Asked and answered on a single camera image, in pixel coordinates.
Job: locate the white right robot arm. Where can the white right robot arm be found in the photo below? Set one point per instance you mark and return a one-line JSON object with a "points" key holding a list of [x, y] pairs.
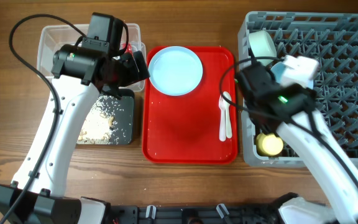
{"points": [[289, 112]]}

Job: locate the grey dishwasher rack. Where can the grey dishwasher rack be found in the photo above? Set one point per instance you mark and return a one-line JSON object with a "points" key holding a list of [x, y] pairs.
{"points": [[330, 38]]}

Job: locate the white plastic fork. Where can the white plastic fork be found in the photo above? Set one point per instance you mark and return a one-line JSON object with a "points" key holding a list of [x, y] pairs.
{"points": [[222, 125]]}

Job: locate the clear plastic bin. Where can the clear plastic bin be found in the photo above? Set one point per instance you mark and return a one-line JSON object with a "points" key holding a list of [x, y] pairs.
{"points": [[54, 37]]}

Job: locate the green bowl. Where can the green bowl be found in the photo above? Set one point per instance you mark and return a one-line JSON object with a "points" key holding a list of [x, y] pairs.
{"points": [[261, 44]]}

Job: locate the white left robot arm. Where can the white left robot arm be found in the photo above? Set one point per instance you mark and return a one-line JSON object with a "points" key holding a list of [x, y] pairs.
{"points": [[97, 63]]}

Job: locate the rice and mushroom leftovers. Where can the rice and mushroom leftovers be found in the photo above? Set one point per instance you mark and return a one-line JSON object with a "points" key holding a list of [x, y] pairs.
{"points": [[99, 124]]}

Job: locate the black waste bin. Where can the black waste bin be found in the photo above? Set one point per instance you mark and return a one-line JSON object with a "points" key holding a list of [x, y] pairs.
{"points": [[117, 118]]}

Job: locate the red plastic tray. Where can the red plastic tray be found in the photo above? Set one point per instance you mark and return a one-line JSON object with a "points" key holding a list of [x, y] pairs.
{"points": [[185, 129]]}

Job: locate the black mounting rail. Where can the black mounting rail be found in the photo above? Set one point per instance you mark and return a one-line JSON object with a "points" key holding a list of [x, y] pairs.
{"points": [[245, 214]]}

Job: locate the yellow plastic cup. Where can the yellow plastic cup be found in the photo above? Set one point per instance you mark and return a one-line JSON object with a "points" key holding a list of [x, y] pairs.
{"points": [[269, 144]]}

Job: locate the red snack wrapper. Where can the red snack wrapper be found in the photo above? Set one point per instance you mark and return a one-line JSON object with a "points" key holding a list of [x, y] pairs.
{"points": [[129, 49]]}

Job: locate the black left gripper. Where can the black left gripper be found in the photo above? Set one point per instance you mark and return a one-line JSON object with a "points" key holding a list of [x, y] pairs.
{"points": [[132, 74]]}

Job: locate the large light blue plate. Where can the large light blue plate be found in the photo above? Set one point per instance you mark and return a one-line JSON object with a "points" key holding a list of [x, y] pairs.
{"points": [[175, 71]]}

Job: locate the white plastic spoon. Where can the white plastic spoon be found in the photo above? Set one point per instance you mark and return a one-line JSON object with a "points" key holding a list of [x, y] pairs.
{"points": [[227, 120]]}

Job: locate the small light blue bowl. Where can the small light blue bowl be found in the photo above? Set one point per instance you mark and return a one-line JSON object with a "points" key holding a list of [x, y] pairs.
{"points": [[279, 70]]}

